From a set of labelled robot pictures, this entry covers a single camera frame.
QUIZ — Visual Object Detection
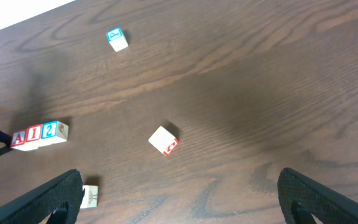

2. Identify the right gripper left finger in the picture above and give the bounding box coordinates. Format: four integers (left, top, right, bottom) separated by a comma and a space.
0, 169, 83, 224

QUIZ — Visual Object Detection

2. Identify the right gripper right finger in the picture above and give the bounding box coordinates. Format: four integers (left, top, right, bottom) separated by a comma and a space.
277, 167, 358, 224

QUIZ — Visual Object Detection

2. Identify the red letter A block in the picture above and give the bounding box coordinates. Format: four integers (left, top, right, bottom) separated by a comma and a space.
10, 129, 30, 151

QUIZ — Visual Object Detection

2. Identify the red letter I block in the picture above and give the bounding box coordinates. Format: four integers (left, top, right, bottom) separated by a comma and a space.
25, 124, 43, 151

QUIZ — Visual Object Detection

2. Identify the blue number 2 block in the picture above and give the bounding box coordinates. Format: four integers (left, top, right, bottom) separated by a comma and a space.
40, 121, 69, 147

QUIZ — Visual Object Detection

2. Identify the white block blue bottom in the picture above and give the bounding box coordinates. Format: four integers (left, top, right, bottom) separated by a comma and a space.
80, 185, 98, 209

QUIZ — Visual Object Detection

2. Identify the white block right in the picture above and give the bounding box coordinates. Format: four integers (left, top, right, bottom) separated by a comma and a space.
149, 126, 178, 156

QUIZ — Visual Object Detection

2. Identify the blue picture block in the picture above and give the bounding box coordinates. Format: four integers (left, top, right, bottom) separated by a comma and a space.
106, 27, 129, 52

